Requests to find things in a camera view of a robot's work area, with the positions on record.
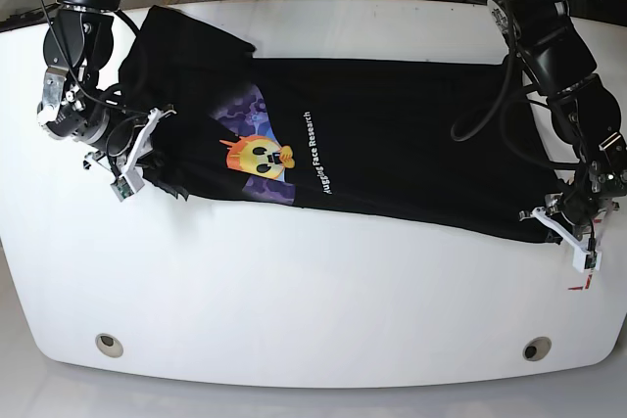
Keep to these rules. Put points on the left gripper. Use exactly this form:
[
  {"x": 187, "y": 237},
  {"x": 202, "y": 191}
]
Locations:
[{"x": 599, "y": 178}]

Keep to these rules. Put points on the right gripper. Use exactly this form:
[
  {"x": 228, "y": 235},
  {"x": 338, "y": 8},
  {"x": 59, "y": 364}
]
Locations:
[{"x": 86, "y": 113}]

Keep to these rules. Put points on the black printed T-shirt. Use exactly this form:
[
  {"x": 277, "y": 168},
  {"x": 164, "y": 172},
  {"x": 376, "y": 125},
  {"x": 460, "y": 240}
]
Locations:
[{"x": 359, "y": 136}]

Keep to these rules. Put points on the red tape rectangle marker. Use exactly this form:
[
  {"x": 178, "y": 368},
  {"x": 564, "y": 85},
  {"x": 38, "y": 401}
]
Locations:
[{"x": 585, "y": 285}]

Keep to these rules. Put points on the right table grommet hole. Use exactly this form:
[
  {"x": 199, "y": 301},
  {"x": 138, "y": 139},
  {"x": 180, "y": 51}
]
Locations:
[{"x": 537, "y": 349}]

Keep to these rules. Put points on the table grommet hole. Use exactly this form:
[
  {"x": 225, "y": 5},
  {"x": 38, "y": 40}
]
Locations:
[
  {"x": 109, "y": 345},
  {"x": 537, "y": 349}
]

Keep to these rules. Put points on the left table grommet hole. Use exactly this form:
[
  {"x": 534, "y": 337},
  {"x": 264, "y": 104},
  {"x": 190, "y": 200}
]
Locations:
[{"x": 109, "y": 345}]

